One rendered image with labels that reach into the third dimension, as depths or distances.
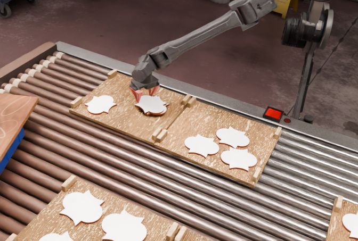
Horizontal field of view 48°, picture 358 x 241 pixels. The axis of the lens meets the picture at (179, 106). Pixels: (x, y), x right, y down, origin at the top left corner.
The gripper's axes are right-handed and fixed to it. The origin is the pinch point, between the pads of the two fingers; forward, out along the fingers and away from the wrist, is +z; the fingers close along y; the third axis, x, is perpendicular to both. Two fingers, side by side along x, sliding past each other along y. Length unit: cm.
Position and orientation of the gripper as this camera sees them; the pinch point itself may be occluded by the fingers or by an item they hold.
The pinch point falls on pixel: (144, 97)
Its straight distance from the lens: 174.7
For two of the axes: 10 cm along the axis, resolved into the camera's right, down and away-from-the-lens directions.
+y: 7.5, -3.5, 5.7
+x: -6.6, -4.9, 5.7
